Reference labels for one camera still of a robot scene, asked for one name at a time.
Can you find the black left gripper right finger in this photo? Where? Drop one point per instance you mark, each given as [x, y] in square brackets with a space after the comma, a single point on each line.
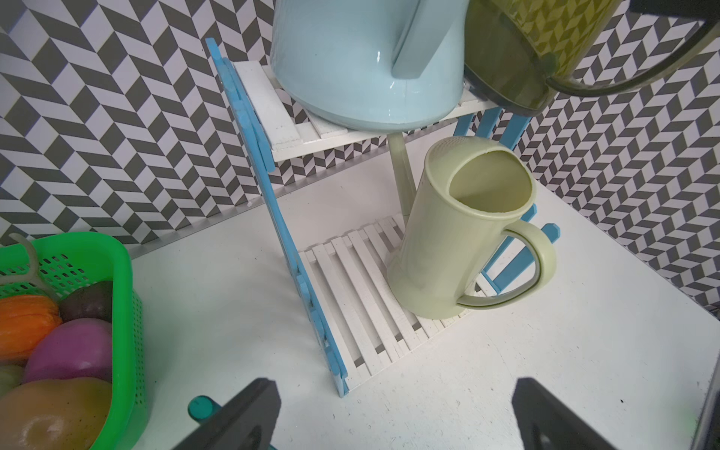
[545, 422]

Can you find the dark teal watering can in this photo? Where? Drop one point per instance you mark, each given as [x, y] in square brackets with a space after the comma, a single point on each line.
[202, 408]

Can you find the pale green watering can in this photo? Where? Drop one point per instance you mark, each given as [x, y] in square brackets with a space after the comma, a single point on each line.
[471, 196]

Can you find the green cabbage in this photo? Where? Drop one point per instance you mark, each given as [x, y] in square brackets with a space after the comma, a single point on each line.
[11, 376]

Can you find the green plastic basket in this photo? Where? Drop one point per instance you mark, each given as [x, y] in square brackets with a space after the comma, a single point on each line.
[66, 262]

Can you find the blue and white slatted shelf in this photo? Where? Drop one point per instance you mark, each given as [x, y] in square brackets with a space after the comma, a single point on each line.
[361, 326]

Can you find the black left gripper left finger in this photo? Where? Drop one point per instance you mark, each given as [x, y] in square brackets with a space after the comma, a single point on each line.
[247, 421]

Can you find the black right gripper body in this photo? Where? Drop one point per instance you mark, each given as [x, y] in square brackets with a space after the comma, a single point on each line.
[699, 10]

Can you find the magenta toy fruit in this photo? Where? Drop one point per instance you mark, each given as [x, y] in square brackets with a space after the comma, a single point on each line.
[80, 348]

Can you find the olive transparent watering can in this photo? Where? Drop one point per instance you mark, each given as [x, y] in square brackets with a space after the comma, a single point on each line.
[520, 54]

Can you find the orange toy fruit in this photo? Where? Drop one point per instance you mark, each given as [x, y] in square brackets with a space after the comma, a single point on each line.
[25, 321]

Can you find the light blue watering can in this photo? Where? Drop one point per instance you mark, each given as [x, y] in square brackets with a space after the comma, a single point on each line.
[371, 65]

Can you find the dark plum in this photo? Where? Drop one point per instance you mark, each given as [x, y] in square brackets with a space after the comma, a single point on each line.
[90, 302]

